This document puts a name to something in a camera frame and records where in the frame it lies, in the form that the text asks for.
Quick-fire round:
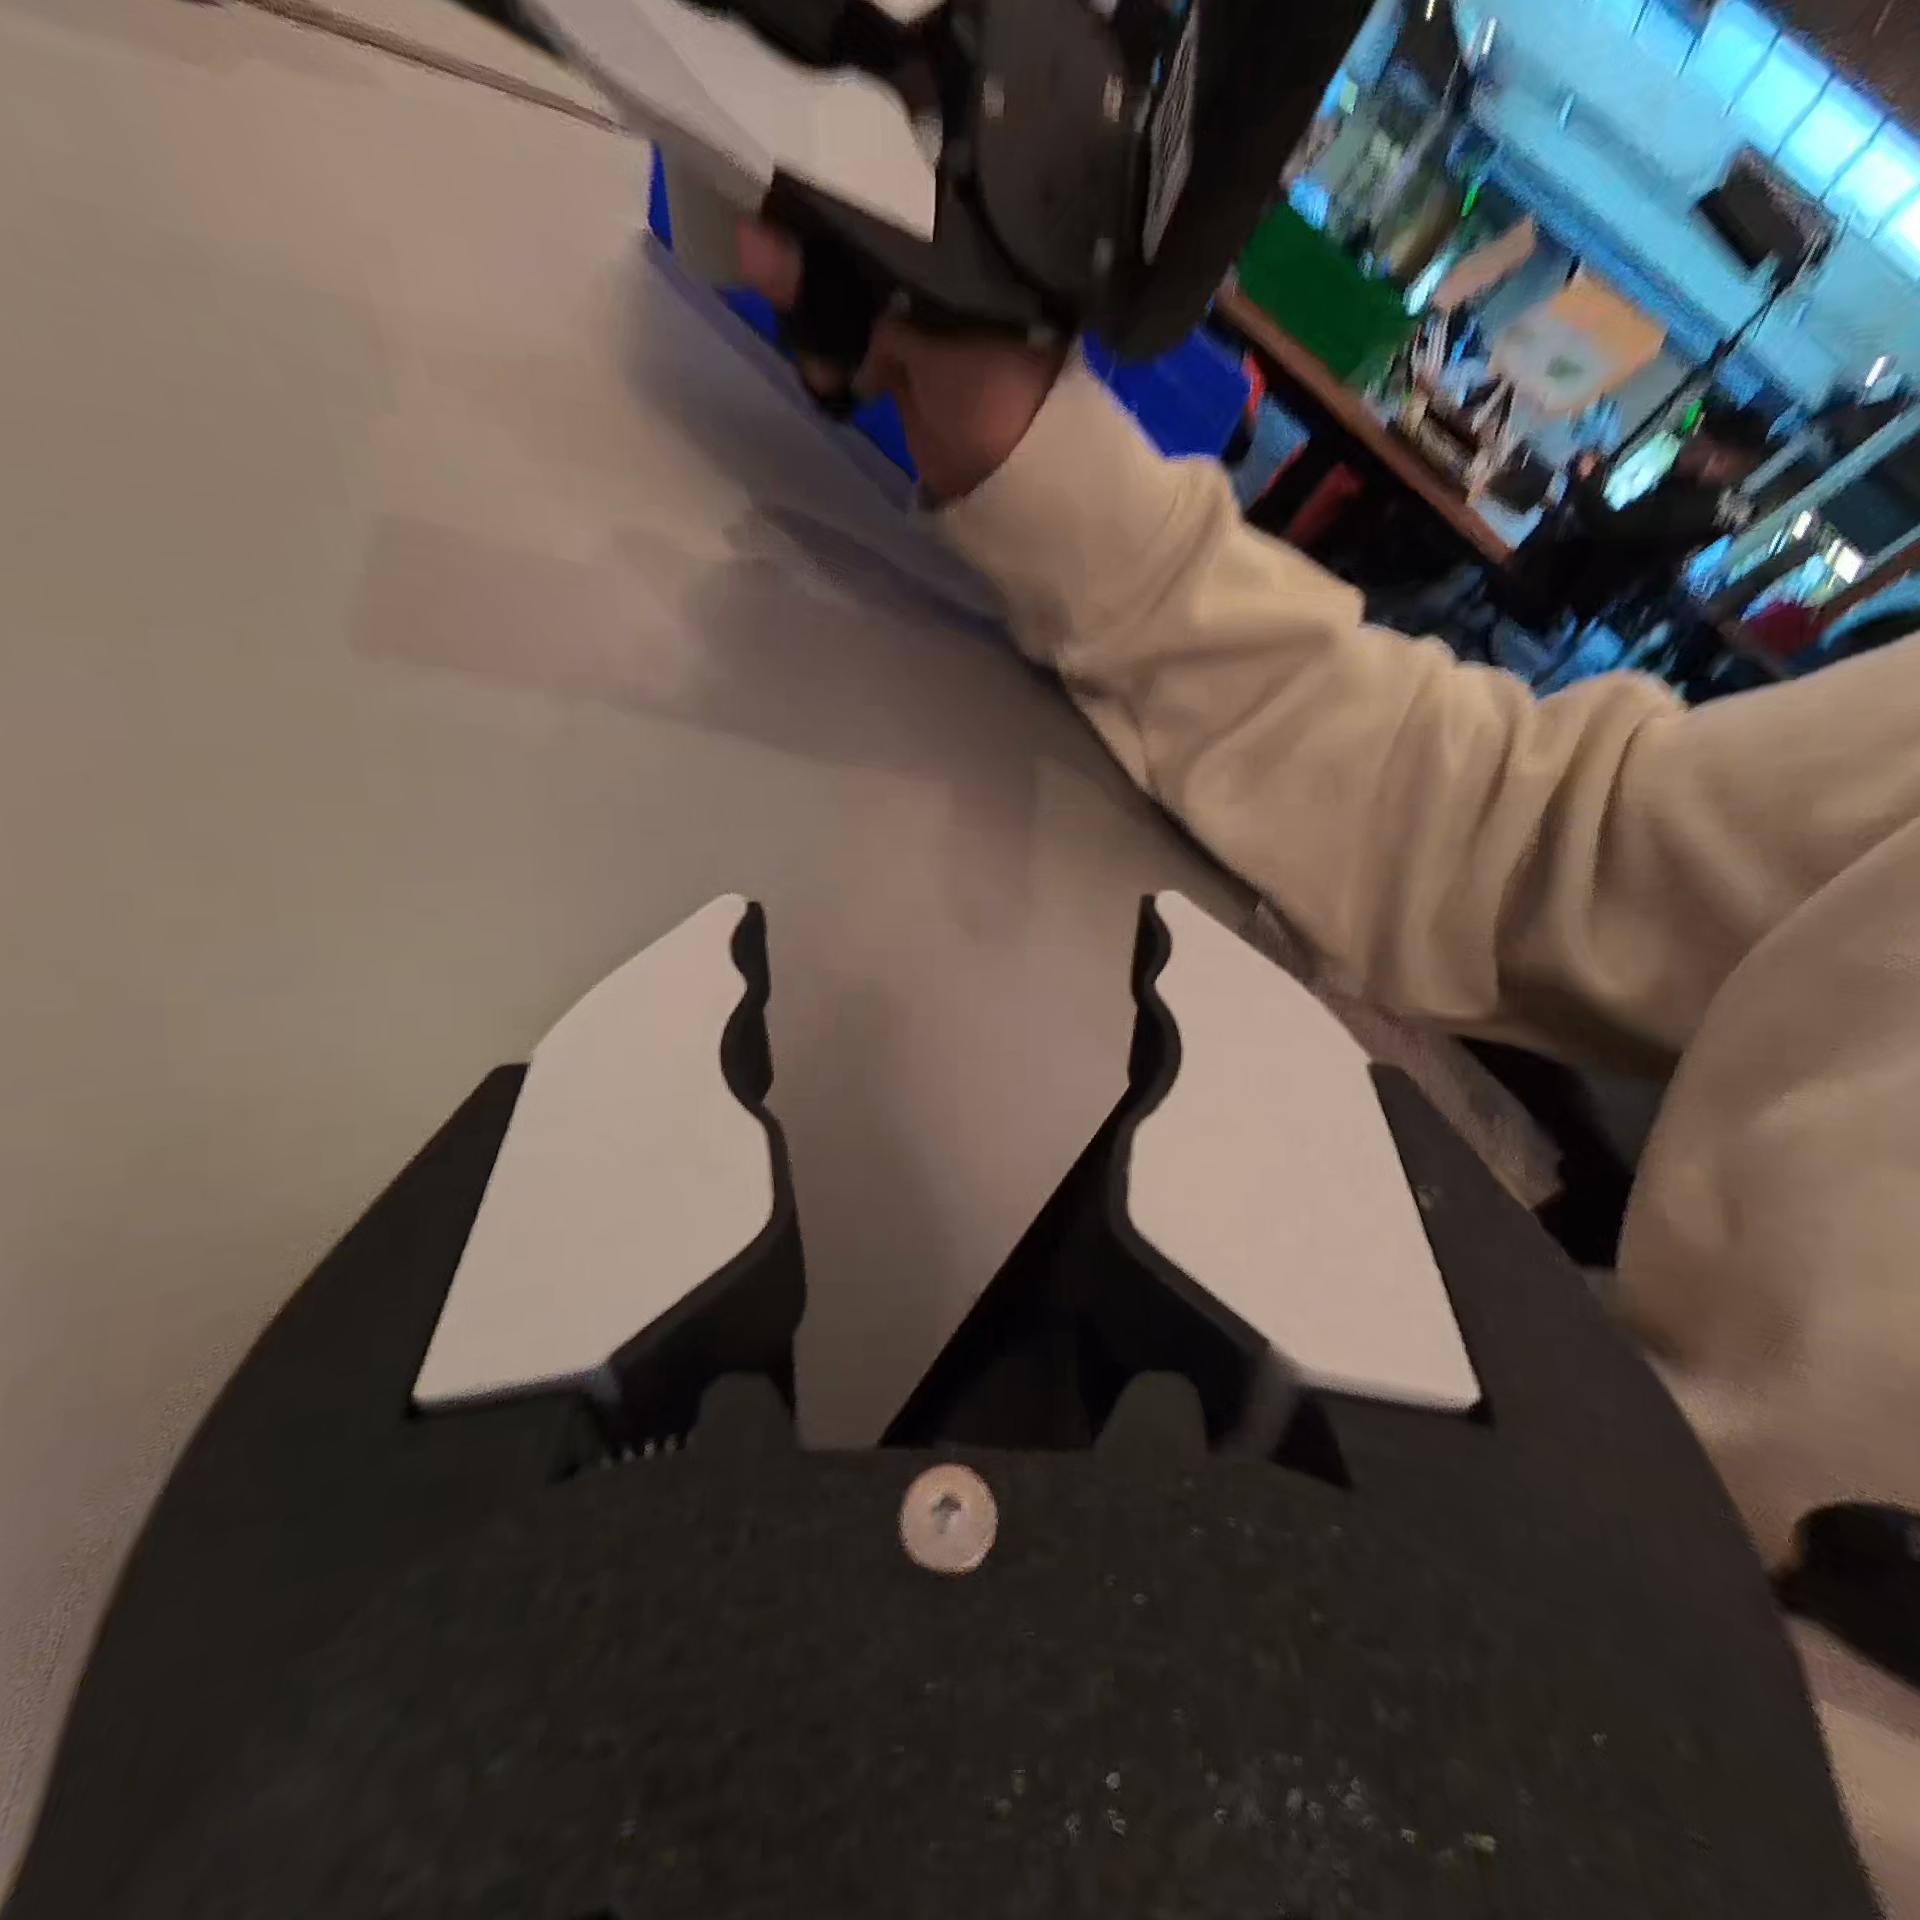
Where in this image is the pale wooden board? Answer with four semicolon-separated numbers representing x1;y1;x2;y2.
1431;217;1537;308

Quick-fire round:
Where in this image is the green plastic bin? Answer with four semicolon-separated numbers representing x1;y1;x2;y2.
1236;200;1412;377

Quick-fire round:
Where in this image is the person's right hand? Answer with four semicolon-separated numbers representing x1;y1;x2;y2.
732;217;1073;504

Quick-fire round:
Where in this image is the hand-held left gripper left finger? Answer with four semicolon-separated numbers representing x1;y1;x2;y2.
412;895;807;1412

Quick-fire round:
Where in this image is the small wooden board stand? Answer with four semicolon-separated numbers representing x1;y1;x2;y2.
1492;270;1667;413

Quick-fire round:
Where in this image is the blue plastic bin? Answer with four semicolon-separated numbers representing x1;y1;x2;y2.
643;142;1260;623

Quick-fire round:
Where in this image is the person's right forearm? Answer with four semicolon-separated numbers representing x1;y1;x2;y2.
920;358;1920;1073

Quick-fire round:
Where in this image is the black monitor on tripod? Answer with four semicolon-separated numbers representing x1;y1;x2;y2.
1695;150;1839;279

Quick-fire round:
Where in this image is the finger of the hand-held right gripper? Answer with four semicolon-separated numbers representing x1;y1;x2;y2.
525;0;943;241

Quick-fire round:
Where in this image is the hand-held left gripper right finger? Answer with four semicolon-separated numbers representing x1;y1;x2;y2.
885;892;1483;1445

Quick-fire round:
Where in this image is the long wooden workbench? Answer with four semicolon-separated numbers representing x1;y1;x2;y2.
1211;277;1520;569

